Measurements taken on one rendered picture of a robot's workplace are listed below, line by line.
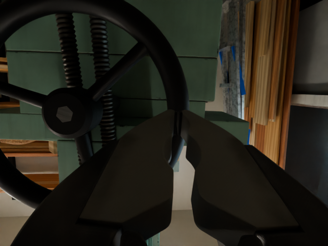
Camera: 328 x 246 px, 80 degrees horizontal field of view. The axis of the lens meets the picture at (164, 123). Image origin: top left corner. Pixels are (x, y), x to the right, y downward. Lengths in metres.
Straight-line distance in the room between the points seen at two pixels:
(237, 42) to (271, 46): 0.58
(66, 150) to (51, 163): 2.94
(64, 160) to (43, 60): 0.22
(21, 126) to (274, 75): 1.67
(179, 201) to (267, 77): 2.37
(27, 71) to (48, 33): 0.09
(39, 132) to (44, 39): 0.20
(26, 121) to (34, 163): 2.90
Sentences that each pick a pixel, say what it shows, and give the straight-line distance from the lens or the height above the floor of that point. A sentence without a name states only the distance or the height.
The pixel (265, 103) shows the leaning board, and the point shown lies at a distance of 1.82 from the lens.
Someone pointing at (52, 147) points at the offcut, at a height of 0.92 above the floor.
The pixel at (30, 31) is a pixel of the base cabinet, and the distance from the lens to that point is 0.52.
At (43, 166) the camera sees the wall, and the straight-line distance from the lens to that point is 3.38.
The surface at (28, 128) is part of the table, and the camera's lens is 0.53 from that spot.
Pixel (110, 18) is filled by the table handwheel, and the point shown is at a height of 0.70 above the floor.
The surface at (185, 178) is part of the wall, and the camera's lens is 3.27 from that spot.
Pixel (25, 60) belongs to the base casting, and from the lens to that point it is 0.52.
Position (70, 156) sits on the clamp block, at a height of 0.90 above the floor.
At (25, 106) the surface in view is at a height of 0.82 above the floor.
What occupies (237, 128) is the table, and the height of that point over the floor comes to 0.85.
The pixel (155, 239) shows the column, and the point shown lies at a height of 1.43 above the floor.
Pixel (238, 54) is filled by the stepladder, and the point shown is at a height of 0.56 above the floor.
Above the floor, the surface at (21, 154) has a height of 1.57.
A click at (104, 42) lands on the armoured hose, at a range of 0.32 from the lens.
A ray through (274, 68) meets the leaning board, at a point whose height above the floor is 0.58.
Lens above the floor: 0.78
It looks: 10 degrees up
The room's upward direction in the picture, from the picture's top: 178 degrees counter-clockwise
